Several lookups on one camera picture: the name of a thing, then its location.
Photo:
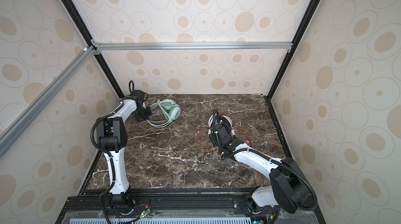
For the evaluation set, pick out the right black frame post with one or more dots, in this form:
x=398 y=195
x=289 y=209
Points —
x=305 y=21

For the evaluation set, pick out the left slanted aluminium frame bar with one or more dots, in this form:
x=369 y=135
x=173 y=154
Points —
x=19 y=125

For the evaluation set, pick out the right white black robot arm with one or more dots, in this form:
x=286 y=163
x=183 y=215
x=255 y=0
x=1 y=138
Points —
x=289 y=189

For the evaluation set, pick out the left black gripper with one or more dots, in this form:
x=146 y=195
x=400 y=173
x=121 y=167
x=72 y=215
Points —
x=150 y=113

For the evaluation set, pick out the left black frame post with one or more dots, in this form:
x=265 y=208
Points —
x=84 y=32

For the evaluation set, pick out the white black red-cabled headphones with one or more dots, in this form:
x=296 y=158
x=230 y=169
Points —
x=201 y=134

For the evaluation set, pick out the black frame post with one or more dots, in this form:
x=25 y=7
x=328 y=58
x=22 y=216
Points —
x=305 y=21
x=84 y=32

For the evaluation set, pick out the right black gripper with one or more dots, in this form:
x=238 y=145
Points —
x=213 y=142

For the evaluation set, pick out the mint green wired headphones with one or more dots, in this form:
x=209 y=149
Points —
x=170 y=109

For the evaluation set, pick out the horizontal aluminium frame bar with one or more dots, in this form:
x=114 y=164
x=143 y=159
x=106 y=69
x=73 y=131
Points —
x=192 y=46

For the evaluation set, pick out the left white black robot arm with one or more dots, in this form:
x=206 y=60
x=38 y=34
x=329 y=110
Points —
x=109 y=135

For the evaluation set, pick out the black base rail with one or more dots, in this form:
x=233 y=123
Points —
x=178 y=206

